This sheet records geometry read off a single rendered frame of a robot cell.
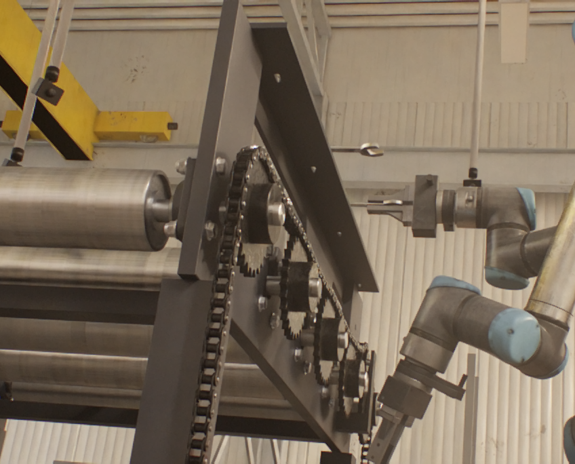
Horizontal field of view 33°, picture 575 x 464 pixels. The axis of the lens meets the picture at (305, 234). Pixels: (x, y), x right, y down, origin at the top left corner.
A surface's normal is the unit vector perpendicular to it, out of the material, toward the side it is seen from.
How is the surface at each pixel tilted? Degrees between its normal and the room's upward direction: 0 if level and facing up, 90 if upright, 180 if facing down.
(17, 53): 90
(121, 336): 121
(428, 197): 90
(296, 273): 79
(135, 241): 160
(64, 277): 110
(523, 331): 114
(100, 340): 132
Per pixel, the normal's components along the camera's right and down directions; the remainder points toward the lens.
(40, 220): -0.21, 0.33
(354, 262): -0.11, 0.92
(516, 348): 0.61, 0.22
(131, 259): -0.15, -0.60
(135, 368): -0.22, 0.04
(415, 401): 0.81, 0.34
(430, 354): 0.07, -0.07
